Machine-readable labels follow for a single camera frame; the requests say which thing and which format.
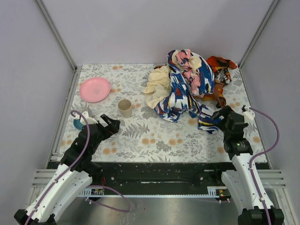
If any blue white patterned cloth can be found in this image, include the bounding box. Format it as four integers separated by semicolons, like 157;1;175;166
154;50;218;134

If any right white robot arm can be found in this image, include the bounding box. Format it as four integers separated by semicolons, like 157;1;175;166
211;105;285;225

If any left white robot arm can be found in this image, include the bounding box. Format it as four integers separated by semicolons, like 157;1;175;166
14;114;120;225

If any orange black patterned cloth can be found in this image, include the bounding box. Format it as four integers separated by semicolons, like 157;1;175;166
202;56;237;108

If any cream cloth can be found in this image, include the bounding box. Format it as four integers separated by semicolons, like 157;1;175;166
143;65;171;109

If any pink patterned cloth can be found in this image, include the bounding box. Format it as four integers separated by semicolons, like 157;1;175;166
175;49;202;96

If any beige cup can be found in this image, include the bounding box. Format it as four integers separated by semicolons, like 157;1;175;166
118;99;132;118

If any blue bowl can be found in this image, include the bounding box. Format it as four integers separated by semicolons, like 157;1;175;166
73;119;84;131

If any floral table mat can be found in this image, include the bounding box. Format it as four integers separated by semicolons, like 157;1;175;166
60;63;268;163

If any pink plastic plate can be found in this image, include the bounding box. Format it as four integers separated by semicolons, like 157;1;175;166
79;77;111;103

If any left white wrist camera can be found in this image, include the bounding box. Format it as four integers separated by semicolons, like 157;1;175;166
80;111;98;125

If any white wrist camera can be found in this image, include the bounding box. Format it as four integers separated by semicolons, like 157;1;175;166
80;111;98;125
241;105;255;123

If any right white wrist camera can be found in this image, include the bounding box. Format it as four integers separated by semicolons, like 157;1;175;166
241;105;255;123

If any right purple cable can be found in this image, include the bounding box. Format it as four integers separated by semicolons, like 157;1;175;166
248;107;280;225

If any purple cable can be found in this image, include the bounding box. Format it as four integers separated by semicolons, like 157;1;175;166
23;110;131;225
248;107;280;225

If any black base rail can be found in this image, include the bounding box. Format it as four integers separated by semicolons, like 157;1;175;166
45;161;272;195

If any left aluminium frame post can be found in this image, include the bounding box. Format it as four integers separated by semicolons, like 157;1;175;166
34;0;78;71

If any aluminium frame post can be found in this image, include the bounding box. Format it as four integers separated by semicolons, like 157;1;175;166
238;0;282;69
34;0;78;71

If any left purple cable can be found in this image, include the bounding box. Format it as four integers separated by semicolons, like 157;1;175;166
23;110;131;225

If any right aluminium frame post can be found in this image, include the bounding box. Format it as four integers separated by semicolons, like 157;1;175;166
238;0;282;69

